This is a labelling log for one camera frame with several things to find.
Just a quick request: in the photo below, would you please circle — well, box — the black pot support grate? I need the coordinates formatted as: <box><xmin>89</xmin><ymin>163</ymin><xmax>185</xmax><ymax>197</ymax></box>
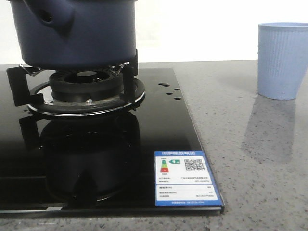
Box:
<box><xmin>6</xmin><ymin>56</ymin><xmax>145</xmax><ymax>117</ymax></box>

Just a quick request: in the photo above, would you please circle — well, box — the blue energy label sticker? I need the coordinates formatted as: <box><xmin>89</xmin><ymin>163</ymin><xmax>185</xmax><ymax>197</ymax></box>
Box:
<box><xmin>154</xmin><ymin>150</ymin><xmax>223</xmax><ymax>207</ymax></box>

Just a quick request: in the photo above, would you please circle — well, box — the dark blue cooking pot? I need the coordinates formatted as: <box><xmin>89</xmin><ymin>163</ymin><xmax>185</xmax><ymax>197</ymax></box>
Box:
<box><xmin>10</xmin><ymin>0</ymin><xmax>136</xmax><ymax>70</ymax></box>

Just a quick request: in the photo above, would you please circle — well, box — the light blue ribbed cup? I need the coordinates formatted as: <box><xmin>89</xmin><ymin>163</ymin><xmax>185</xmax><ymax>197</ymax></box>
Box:
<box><xmin>257</xmin><ymin>22</ymin><xmax>308</xmax><ymax>100</ymax></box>

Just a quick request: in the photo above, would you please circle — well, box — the black gas burner head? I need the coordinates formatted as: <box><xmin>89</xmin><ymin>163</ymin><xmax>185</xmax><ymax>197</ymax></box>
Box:
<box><xmin>49</xmin><ymin>69</ymin><xmax>123</xmax><ymax>102</ymax></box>

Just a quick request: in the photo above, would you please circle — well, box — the black glass gas stove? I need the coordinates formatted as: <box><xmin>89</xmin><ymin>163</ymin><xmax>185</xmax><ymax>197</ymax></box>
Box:
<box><xmin>0</xmin><ymin>67</ymin><xmax>225</xmax><ymax>218</ymax></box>

